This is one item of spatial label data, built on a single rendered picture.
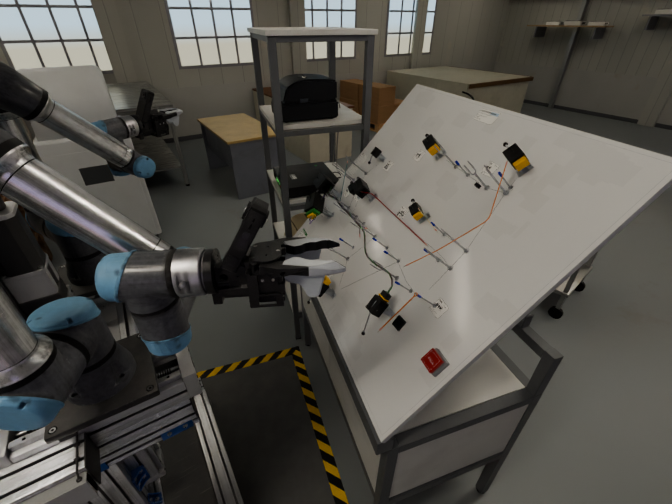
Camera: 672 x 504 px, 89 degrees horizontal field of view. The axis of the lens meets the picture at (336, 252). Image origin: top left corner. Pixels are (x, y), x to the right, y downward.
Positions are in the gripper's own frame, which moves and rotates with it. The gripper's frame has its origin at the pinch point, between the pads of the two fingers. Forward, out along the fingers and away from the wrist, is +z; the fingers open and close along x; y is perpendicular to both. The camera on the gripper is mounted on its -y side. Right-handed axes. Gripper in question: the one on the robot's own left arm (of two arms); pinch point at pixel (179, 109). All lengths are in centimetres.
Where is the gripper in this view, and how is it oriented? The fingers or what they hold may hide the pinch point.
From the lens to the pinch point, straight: 164.7
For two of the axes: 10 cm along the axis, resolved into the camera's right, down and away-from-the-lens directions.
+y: -1.2, 7.8, 6.2
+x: 8.4, 4.1, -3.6
